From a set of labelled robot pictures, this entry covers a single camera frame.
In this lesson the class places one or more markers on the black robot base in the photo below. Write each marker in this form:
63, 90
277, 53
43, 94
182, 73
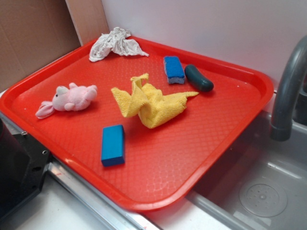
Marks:
23, 166

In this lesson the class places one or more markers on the blue wooden block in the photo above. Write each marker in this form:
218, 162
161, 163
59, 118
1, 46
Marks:
113, 146

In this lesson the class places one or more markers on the yellow microfiber cloth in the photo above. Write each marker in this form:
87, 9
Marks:
149, 104

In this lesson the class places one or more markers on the red plastic tray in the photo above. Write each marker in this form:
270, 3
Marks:
161, 164

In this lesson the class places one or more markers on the blue sponge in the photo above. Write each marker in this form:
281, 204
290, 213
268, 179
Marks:
173, 70

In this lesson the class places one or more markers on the dark green toy cucumber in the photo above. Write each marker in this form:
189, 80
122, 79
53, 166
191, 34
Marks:
197, 79

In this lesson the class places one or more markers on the pink plush bunny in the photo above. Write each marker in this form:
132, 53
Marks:
73, 98

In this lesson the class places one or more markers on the crumpled white cloth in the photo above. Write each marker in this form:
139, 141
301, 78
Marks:
118, 42

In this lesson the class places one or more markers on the grey toy faucet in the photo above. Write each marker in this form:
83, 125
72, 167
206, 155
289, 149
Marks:
291, 99

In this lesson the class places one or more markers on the grey toy sink basin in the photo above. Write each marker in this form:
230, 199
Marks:
257, 184

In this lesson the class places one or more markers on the brown cardboard panel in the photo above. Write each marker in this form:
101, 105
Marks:
33, 33

